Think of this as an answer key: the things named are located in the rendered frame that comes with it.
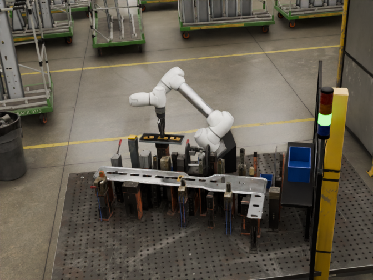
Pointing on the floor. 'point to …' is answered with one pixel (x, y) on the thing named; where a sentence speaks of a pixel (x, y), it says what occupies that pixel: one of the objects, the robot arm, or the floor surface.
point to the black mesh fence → (315, 182)
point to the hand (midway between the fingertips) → (162, 134)
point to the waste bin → (11, 147)
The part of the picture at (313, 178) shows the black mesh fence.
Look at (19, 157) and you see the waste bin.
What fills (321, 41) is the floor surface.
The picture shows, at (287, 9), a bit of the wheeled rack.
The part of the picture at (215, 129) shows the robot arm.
